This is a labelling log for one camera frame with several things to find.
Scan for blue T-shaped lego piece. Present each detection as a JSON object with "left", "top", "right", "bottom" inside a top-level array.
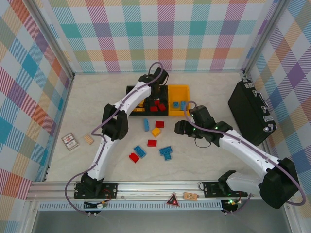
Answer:
[{"left": 158, "top": 146, "right": 174, "bottom": 162}]

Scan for black plastic bin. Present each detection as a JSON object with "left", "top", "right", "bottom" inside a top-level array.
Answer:
[
  {"left": 125, "top": 86, "right": 149, "bottom": 117},
  {"left": 147, "top": 84, "right": 170, "bottom": 117}
]

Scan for yellow plastic bin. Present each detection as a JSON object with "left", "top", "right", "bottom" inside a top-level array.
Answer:
[{"left": 168, "top": 84, "right": 192, "bottom": 117}]

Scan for black hard case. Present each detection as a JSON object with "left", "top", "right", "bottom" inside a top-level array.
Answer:
[{"left": 227, "top": 77, "right": 278, "bottom": 146}]

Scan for small wooden tag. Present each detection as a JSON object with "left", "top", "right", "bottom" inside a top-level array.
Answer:
[{"left": 182, "top": 192, "right": 199, "bottom": 201}]

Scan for red triangle sign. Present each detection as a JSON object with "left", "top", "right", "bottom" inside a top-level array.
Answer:
[{"left": 166, "top": 193, "right": 180, "bottom": 208}]

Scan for small power connector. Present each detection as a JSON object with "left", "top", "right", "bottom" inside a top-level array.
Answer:
[
  {"left": 84, "top": 200, "right": 109, "bottom": 210},
  {"left": 222, "top": 198, "right": 243, "bottom": 207}
]

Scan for playing card box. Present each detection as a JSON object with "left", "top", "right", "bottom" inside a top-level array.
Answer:
[{"left": 61, "top": 132, "right": 81, "bottom": 151}]

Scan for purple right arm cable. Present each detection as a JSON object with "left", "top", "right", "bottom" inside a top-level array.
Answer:
[{"left": 184, "top": 101, "right": 307, "bottom": 216}]

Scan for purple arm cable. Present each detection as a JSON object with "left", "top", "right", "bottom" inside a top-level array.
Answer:
[
  {"left": 184, "top": 101, "right": 307, "bottom": 216},
  {"left": 65, "top": 62, "right": 165, "bottom": 216}
]

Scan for thin black cable loop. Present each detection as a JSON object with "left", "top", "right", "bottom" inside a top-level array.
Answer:
[{"left": 193, "top": 137, "right": 212, "bottom": 149}]

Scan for aluminium floor rail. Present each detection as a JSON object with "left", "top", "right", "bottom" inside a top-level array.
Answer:
[
  {"left": 41, "top": 74, "right": 75, "bottom": 183},
  {"left": 73, "top": 70, "right": 245, "bottom": 75}
]

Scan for wide aluminium mounting rail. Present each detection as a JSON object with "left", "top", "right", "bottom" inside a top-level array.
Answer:
[{"left": 26, "top": 180, "right": 295, "bottom": 202}]

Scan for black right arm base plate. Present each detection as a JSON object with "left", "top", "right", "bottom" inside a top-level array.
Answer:
[{"left": 203, "top": 181, "right": 248, "bottom": 199}]

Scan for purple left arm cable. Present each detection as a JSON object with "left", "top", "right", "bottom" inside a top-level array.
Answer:
[{"left": 65, "top": 62, "right": 165, "bottom": 216}]

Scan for slotted grey cable duct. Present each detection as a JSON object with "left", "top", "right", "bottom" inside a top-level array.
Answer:
[{"left": 38, "top": 202, "right": 223, "bottom": 212}]

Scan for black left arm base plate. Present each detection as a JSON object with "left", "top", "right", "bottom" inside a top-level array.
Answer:
[{"left": 74, "top": 182, "right": 119, "bottom": 200}]

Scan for aluminium frame post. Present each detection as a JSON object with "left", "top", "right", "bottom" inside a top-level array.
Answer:
[
  {"left": 25, "top": 0, "right": 75, "bottom": 80},
  {"left": 242, "top": 0, "right": 291, "bottom": 76}
]

